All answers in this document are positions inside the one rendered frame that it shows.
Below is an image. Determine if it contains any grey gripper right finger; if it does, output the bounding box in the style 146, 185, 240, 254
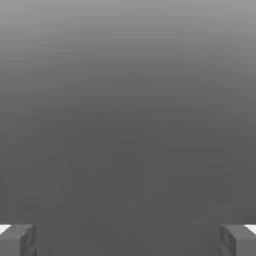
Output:
219, 224, 256, 256

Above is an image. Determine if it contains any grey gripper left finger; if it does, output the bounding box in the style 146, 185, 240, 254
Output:
0, 224, 38, 256

